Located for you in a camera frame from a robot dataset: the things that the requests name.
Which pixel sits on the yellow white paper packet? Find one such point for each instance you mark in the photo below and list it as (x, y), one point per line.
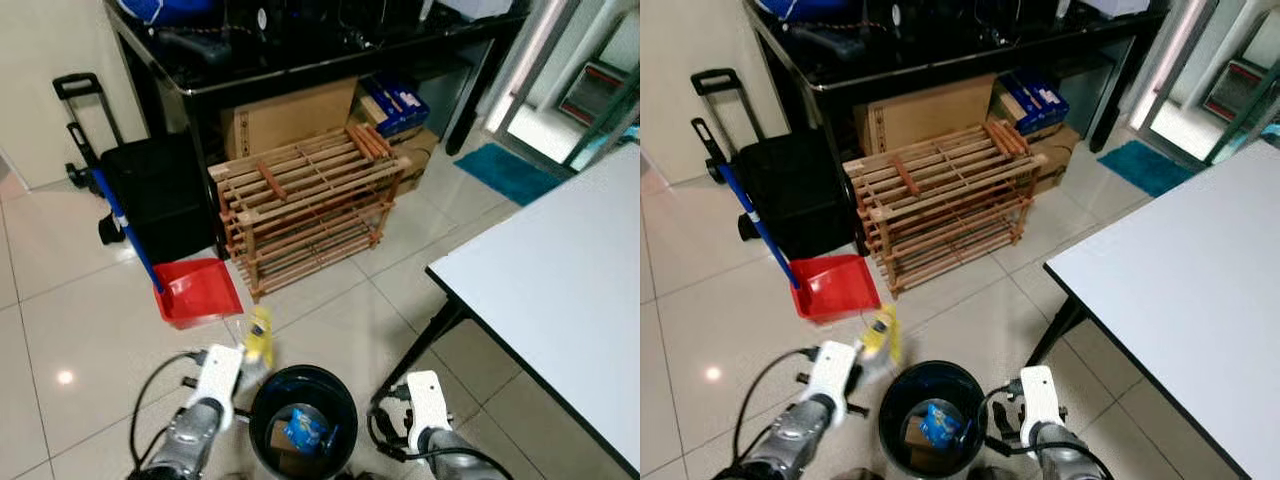
(259, 338)
(884, 335)

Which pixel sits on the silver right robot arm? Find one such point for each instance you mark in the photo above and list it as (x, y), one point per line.
(455, 460)
(1065, 455)

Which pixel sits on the black round rubbish bin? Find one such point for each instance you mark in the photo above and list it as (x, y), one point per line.
(893, 415)
(262, 420)

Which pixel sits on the blue snack packet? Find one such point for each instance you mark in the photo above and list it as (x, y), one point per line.
(940, 425)
(305, 428)

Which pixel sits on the flat brown cardboard scrap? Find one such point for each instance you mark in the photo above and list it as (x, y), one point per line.
(290, 460)
(915, 450)

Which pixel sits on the wooden slatted shoe rack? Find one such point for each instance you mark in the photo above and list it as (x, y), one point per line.
(300, 200)
(940, 195)

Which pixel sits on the black trolley bag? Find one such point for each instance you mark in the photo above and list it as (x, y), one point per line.
(160, 195)
(790, 190)

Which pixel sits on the white table with black legs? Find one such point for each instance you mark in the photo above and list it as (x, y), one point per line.
(1190, 280)
(560, 280)

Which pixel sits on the teal floor mat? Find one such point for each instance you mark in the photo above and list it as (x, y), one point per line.
(505, 172)
(1145, 168)

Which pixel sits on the small brown cardboard box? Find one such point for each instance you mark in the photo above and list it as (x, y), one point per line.
(1058, 145)
(418, 150)

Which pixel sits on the large brown cardboard box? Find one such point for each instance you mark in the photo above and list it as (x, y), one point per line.
(925, 112)
(290, 118)

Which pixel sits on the blue printed carton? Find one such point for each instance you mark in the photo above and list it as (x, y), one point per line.
(395, 105)
(1035, 100)

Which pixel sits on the black glossy desk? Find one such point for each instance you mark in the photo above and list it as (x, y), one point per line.
(330, 60)
(960, 55)

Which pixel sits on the metal framed glass door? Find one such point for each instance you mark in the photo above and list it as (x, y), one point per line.
(1165, 70)
(525, 70)

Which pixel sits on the blue bag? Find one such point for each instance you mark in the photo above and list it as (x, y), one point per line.
(170, 10)
(805, 8)

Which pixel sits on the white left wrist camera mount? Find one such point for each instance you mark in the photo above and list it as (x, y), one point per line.
(832, 368)
(220, 370)

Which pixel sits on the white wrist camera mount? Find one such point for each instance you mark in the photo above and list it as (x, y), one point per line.
(832, 368)
(428, 400)
(1040, 395)
(220, 370)

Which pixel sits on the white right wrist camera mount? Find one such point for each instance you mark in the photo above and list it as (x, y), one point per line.
(1040, 395)
(428, 400)

